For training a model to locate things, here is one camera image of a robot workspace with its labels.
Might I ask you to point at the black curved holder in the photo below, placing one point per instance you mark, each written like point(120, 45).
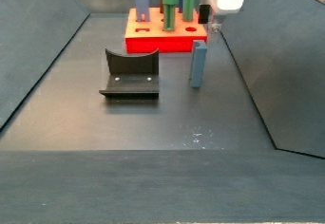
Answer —
point(134, 75)

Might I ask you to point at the green star peg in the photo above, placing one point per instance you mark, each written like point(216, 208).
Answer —
point(188, 10)

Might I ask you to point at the light blue bridge peg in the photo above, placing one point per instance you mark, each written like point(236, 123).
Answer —
point(142, 10)

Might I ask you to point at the dark blue square peg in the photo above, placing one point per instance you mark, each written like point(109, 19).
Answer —
point(181, 6)

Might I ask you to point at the green triangle peg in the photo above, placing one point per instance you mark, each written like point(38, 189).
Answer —
point(169, 14)

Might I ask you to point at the red peg board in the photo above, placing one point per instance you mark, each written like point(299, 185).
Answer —
point(146, 36)

